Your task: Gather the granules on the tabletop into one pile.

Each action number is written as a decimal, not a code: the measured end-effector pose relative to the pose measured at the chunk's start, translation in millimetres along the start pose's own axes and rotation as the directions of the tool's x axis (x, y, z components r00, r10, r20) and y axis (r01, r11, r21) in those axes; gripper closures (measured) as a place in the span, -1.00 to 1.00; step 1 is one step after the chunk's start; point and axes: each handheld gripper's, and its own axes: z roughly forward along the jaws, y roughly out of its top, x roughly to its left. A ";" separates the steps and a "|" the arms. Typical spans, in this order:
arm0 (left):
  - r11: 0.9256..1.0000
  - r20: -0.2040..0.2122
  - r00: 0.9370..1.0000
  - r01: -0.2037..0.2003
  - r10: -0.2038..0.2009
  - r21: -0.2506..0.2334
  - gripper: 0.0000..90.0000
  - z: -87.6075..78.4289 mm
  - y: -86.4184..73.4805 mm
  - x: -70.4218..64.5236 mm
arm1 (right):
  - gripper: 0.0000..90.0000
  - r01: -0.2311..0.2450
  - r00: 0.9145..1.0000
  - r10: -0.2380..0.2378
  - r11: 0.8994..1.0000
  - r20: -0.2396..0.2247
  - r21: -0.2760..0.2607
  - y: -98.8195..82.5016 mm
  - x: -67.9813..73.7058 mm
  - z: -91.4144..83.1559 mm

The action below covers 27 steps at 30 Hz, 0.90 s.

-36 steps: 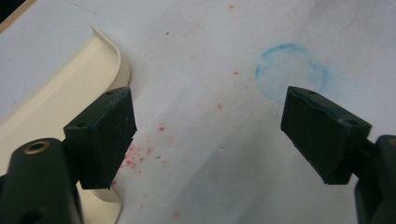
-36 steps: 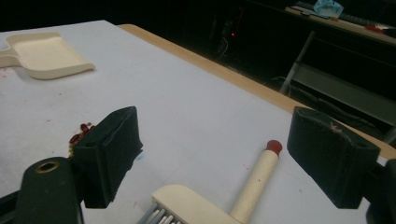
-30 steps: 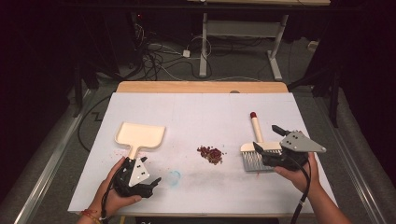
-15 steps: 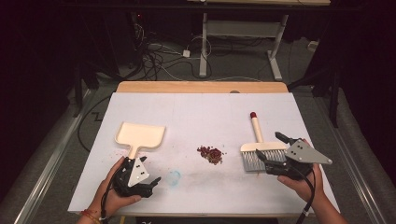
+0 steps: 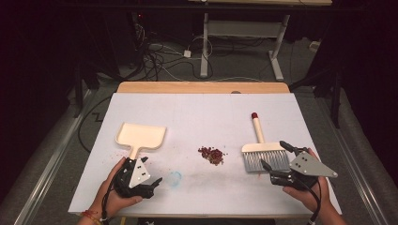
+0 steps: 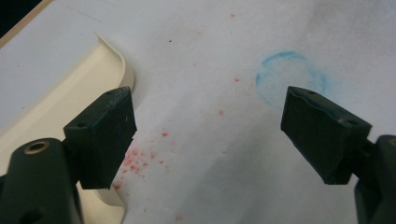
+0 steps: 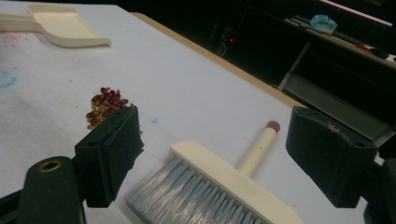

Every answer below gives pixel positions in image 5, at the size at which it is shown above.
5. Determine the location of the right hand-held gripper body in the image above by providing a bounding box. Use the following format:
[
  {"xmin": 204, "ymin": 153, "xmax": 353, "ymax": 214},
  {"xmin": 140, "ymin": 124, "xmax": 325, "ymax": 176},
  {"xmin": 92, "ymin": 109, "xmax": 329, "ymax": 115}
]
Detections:
[{"xmin": 269, "ymin": 150, "xmax": 339, "ymax": 192}]

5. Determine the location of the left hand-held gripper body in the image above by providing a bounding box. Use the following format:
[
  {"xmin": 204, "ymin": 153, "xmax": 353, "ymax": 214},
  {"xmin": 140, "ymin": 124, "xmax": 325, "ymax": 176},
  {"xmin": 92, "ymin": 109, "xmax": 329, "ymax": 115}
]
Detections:
[{"xmin": 113, "ymin": 157, "xmax": 157, "ymax": 200}]

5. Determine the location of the cream brush with red tip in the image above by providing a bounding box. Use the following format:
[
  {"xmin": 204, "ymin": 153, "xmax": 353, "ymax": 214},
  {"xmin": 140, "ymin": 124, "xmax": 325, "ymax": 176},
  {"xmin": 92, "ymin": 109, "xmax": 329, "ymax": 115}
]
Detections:
[{"xmin": 241, "ymin": 112, "xmax": 291, "ymax": 173}]

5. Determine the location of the cream plastic dustpan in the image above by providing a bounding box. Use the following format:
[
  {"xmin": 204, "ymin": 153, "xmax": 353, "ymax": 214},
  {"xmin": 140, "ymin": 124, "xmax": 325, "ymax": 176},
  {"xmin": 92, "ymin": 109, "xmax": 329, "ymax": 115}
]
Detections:
[{"xmin": 115, "ymin": 122, "xmax": 167, "ymax": 160}]

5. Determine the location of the pile of red beans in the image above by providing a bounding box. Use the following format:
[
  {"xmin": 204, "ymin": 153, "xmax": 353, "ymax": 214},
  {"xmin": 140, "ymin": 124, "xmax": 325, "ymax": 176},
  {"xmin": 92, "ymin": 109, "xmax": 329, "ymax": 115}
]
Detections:
[{"xmin": 197, "ymin": 145, "xmax": 228, "ymax": 167}]

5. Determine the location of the person's right hand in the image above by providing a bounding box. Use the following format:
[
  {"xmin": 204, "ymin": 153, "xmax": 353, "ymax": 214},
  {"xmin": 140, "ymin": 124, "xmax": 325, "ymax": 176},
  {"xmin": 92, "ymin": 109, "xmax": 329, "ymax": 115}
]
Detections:
[{"xmin": 283, "ymin": 147, "xmax": 331, "ymax": 214}]

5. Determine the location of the person's left hand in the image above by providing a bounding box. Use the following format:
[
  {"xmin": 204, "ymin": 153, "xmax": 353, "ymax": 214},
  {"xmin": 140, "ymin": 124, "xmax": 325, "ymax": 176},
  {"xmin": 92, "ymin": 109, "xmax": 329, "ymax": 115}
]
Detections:
[{"xmin": 93, "ymin": 156, "xmax": 144, "ymax": 218}]

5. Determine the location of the black stand leg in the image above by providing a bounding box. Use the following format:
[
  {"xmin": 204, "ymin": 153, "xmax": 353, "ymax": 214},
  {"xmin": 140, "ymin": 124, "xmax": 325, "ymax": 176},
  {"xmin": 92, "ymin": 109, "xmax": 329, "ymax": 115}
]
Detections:
[
  {"xmin": 289, "ymin": 67, "xmax": 344, "ymax": 129},
  {"xmin": 72, "ymin": 60, "xmax": 84, "ymax": 119}
]

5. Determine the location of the white table cover board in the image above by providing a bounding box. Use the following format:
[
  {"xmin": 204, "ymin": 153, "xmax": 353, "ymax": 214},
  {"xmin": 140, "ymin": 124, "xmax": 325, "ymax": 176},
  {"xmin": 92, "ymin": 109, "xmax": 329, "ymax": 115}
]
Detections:
[{"xmin": 68, "ymin": 92, "xmax": 343, "ymax": 218}]

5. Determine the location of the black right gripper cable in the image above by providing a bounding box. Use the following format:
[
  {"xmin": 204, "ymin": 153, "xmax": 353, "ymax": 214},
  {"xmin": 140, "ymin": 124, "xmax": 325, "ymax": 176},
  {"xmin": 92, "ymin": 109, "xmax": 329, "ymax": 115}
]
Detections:
[{"xmin": 299, "ymin": 178, "xmax": 324, "ymax": 225}]

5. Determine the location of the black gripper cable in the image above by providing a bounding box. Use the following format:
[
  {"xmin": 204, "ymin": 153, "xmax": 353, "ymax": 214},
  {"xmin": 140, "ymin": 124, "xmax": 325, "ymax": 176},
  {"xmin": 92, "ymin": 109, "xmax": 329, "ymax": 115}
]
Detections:
[
  {"xmin": 299, "ymin": 178, "xmax": 324, "ymax": 225},
  {"xmin": 100, "ymin": 177, "xmax": 119, "ymax": 225}
]

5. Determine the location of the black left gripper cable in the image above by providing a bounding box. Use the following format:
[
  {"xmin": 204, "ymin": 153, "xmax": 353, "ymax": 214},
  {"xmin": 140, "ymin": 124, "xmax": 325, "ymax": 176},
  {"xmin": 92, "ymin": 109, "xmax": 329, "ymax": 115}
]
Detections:
[{"xmin": 100, "ymin": 177, "xmax": 119, "ymax": 225}]

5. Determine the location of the metal floor rail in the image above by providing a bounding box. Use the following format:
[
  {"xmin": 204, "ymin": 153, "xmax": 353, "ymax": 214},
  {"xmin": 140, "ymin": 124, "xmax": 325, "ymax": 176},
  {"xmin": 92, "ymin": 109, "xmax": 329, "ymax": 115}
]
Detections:
[
  {"xmin": 13, "ymin": 89, "xmax": 97, "ymax": 225},
  {"xmin": 314, "ymin": 93, "xmax": 390, "ymax": 225}
]

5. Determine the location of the red and gold bracelet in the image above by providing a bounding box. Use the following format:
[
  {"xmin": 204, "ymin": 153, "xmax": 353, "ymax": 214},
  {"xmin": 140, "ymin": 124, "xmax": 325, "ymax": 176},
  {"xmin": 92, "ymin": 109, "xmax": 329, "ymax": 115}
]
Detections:
[{"xmin": 80, "ymin": 209, "xmax": 103, "ymax": 225}]

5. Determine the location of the black floor cable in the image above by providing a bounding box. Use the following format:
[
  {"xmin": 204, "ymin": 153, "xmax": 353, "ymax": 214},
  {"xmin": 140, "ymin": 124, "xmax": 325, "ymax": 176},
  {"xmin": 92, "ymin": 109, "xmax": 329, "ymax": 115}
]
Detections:
[{"xmin": 77, "ymin": 95, "xmax": 113, "ymax": 154}]

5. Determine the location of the tangle of floor cables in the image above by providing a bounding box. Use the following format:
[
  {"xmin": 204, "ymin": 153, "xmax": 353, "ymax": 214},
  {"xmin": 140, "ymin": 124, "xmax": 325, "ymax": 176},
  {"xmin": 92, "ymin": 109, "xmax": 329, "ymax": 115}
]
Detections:
[{"xmin": 130, "ymin": 22, "xmax": 215, "ymax": 83}]

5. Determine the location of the white metal desk frame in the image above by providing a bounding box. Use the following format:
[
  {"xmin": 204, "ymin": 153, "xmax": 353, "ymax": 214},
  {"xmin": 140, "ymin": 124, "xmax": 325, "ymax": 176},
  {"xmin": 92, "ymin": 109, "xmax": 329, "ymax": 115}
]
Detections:
[{"xmin": 187, "ymin": 0, "xmax": 333, "ymax": 83}]

